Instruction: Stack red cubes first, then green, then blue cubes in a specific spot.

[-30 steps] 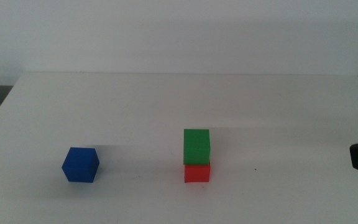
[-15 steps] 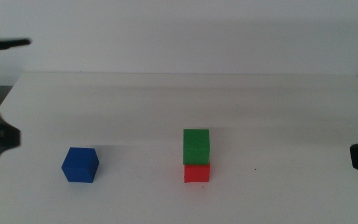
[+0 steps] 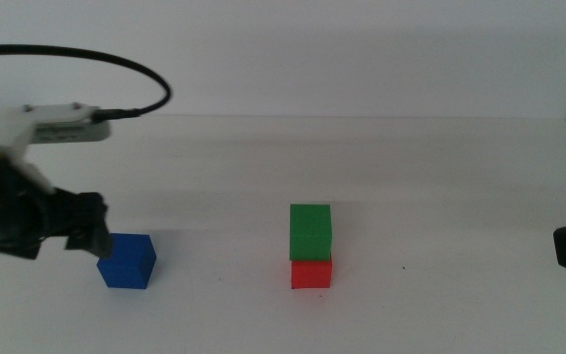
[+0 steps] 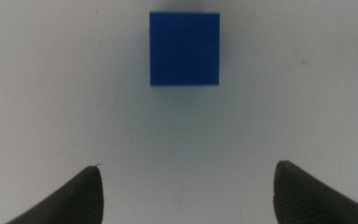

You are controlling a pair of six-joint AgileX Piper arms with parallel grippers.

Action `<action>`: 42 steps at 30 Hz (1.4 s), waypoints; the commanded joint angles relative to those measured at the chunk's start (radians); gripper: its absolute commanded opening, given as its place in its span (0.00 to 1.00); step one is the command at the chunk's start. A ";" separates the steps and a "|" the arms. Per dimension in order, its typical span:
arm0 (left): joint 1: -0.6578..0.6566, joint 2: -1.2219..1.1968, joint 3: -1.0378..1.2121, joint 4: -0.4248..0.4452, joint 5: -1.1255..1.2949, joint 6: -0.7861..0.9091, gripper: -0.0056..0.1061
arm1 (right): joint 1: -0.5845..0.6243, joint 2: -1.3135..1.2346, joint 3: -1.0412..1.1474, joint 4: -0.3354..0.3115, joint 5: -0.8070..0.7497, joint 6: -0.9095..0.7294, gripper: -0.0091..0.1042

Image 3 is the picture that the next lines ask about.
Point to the green cube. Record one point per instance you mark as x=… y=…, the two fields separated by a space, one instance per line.
x=310 y=231

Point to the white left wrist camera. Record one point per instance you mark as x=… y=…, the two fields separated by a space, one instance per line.
x=62 y=123

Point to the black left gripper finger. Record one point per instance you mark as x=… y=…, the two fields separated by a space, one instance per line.
x=76 y=242
x=102 y=243

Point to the red cube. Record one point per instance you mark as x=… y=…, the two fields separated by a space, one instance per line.
x=311 y=274

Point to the blue cube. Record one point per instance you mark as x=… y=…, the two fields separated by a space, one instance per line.
x=130 y=265

